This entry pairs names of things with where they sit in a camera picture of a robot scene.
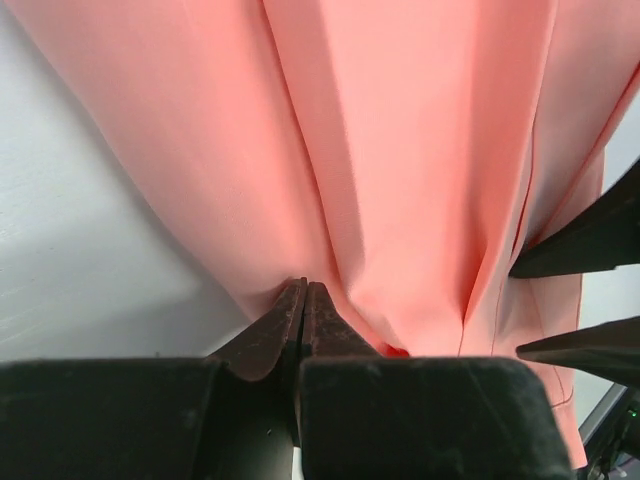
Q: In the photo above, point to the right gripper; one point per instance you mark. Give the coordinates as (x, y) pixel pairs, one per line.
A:
(610, 432)

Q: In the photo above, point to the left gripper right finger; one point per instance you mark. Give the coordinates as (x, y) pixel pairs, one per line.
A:
(365, 416)

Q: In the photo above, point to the pink skirt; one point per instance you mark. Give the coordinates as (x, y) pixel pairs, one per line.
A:
(401, 152)

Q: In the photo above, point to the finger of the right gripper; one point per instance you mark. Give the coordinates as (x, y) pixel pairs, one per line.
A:
(601, 238)

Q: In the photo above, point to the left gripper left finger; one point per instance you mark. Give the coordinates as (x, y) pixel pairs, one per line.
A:
(228, 415)

